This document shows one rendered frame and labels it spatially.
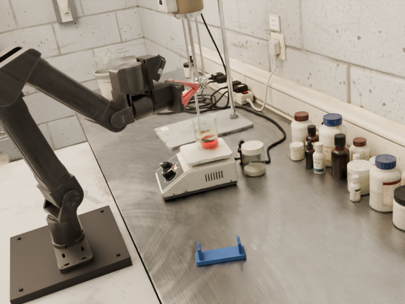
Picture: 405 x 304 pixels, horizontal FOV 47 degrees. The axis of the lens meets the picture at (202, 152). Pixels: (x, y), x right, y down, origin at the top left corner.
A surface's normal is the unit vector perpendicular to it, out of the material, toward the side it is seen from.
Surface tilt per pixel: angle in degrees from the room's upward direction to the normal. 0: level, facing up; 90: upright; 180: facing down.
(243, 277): 0
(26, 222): 0
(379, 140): 90
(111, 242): 1
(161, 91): 90
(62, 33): 90
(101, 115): 92
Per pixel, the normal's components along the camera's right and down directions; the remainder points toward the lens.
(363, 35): -0.92, 0.27
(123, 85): 0.67, 0.22
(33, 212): -0.15, -0.90
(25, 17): 0.36, 0.34
